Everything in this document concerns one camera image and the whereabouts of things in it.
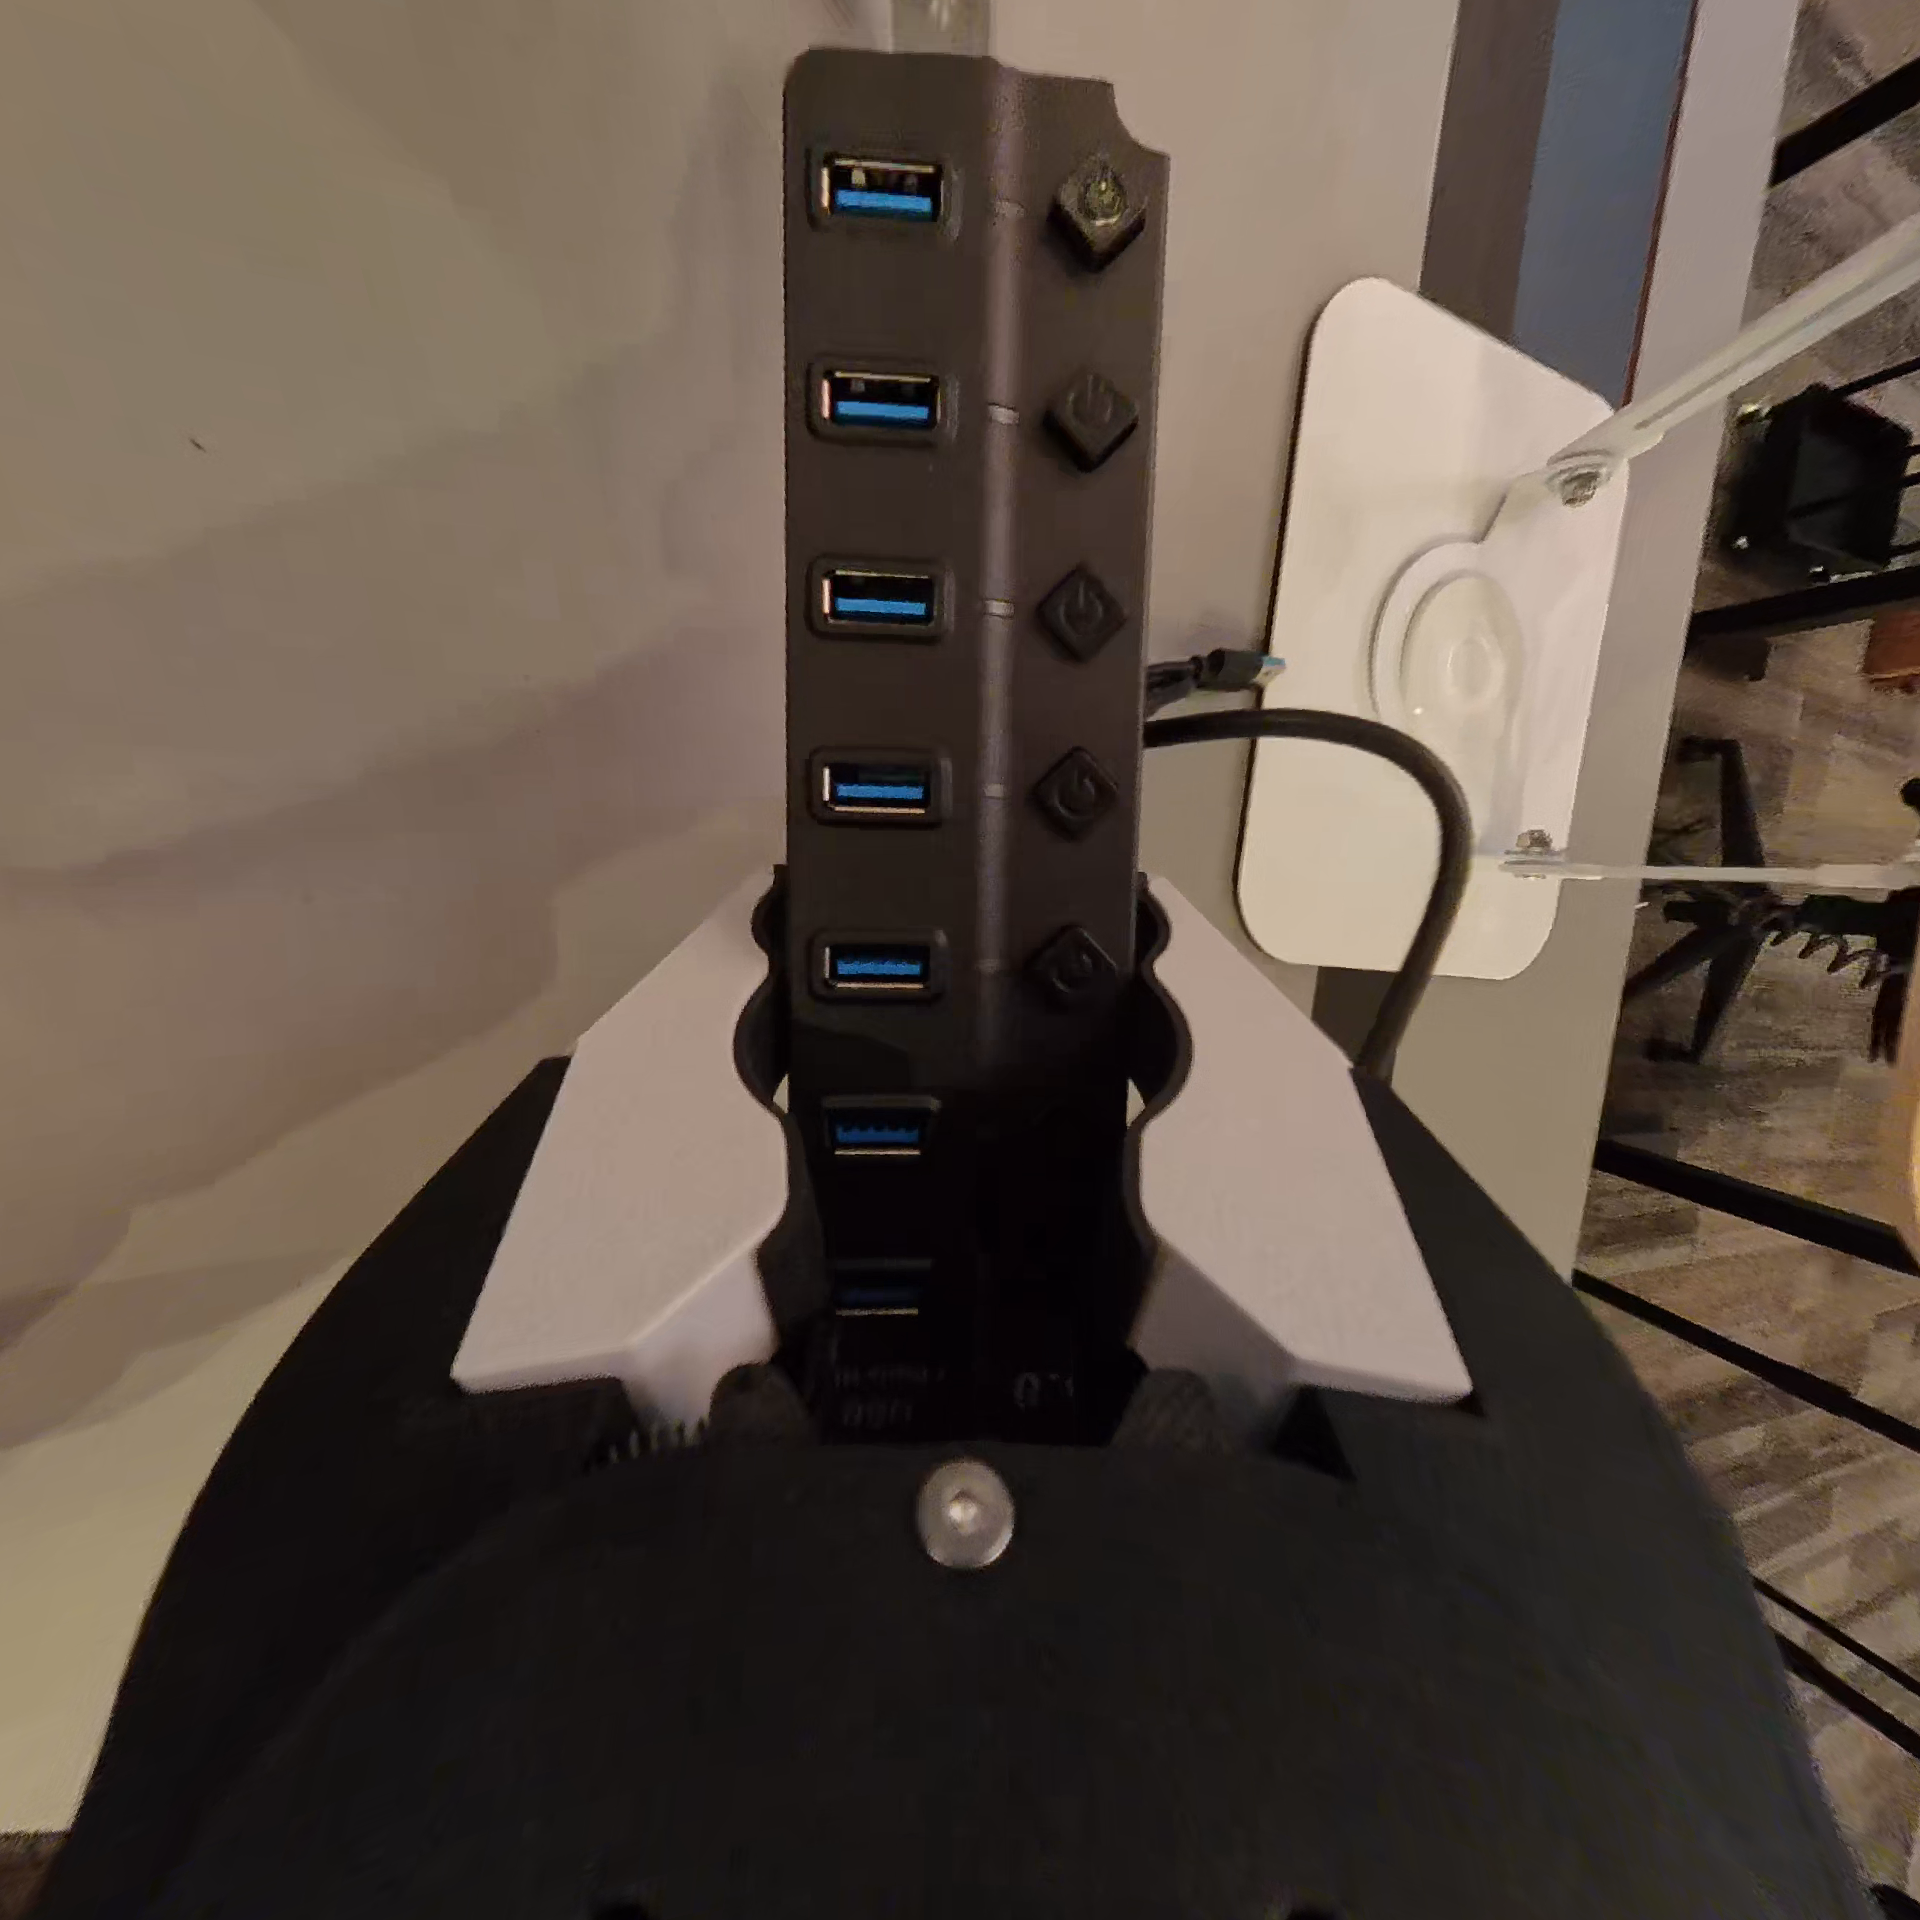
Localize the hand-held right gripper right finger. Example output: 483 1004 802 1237
1127 893 1475 1417

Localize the black usb hub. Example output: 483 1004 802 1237
786 46 1177 1448

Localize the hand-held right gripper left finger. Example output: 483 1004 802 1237
455 893 800 1417

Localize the black hub power cable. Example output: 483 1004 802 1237
1139 639 1477 1081

